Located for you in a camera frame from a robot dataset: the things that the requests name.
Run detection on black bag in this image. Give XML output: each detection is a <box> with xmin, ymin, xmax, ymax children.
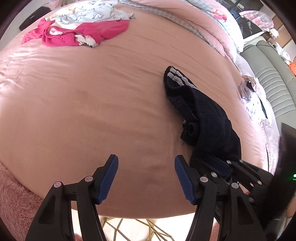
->
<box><xmin>19</xmin><ymin>6</ymin><xmax>51</xmax><ymax>31</ymax></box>

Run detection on pink bed sheet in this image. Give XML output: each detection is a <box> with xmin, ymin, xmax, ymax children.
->
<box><xmin>1</xmin><ymin>5</ymin><xmax>267</xmax><ymax>218</ymax></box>

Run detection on fluffy pink blanket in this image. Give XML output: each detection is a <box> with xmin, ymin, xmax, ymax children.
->
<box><xmin>1</xmin><ymin>165</ymin><xmax>43</xmax><ymax>240</ymax></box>

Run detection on white printed garment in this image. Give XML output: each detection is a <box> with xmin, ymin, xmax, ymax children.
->
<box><xmin>45</xmin><ymin>1</ymin><xmax>135</xmax><ymax>30</ymax></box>

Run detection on small patterned cloth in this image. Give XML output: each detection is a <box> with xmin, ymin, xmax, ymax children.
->
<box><xmin>238</xmin><ymin>75</ymin><xmax>256</xmax><ymax>101</ymax></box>

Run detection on gold wire stool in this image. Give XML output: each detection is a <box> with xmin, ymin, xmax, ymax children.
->
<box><xmin>101</xmin><ymin>217</ymin><xmax>174</xmax><ymax>241</ymax></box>

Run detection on magenta pink garment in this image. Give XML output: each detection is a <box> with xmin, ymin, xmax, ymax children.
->
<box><xmin>22</xmin><ymin>19</ymin><xmax>130</xmax><ymax>48</ymax></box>

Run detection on white floral pillow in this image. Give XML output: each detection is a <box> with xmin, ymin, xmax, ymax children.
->
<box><xmin>235</xmin><ymin>55</ymin><xmax>280</xmax><ymax>174</ymax></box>

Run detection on navy shorts white stripes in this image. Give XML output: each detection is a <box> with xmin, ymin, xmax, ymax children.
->
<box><xmin>164</xmin><ymin>66</ymin><xmax>241</xmax><ymax>162</ymax></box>

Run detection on pink folded duvet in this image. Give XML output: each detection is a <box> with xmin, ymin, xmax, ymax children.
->
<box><xmin>120</xmin><ymin>1</ymin><xmax>244</xmax><ymax>64</ymax></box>

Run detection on grey-green padded headboard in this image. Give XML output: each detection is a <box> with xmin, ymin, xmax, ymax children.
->
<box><xmin>241</xmin><ymin>40</ymin><xmax>295</xmax><ymax>128</ymax></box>

